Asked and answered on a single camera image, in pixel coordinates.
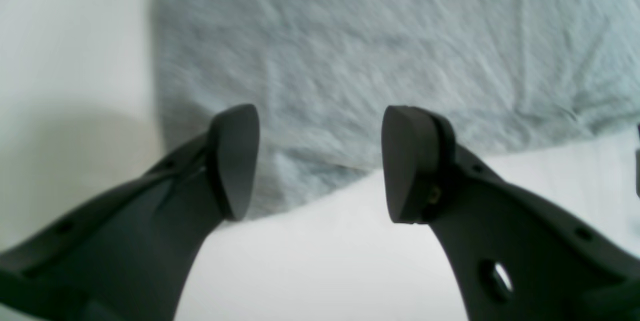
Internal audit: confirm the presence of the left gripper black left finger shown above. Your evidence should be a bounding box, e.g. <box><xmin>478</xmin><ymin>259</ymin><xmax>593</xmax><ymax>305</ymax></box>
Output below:
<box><xmin>0</xmin><ymin>104</ymin><xmax>260</xmax><ymax>321</ymax></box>

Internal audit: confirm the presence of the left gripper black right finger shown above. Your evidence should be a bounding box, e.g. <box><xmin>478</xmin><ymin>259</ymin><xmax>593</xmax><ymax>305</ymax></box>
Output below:
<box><xmin>381</xmin><ymin>106</ymin><xmax>640</xmax><ymax>321</ymax></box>

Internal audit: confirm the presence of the grey t-shirt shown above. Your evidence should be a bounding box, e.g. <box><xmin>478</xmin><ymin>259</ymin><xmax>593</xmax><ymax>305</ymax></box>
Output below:
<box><xmin>153</xmin><ymin>0</ymin><xmax>639</xmax><ymax>220</ymax></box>

